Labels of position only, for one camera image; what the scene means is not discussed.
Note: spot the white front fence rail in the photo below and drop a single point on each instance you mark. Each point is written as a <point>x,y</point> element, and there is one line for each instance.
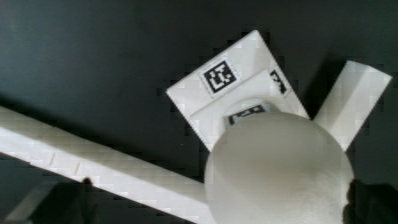
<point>82,160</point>

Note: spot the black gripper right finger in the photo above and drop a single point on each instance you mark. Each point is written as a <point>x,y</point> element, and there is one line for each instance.
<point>372,208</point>

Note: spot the white right fence rail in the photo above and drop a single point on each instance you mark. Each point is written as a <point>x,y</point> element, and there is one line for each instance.
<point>351,101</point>

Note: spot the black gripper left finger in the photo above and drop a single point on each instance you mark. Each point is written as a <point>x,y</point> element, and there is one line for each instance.
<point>59,203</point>

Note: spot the white fence rail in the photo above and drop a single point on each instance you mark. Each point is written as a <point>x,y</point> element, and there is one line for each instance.
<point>82,160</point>
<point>351,101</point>

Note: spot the white lamp base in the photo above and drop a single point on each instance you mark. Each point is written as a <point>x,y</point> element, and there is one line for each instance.
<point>235,87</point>

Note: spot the white lamp bulb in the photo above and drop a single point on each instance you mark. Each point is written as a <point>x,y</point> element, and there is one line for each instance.
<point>278,171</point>

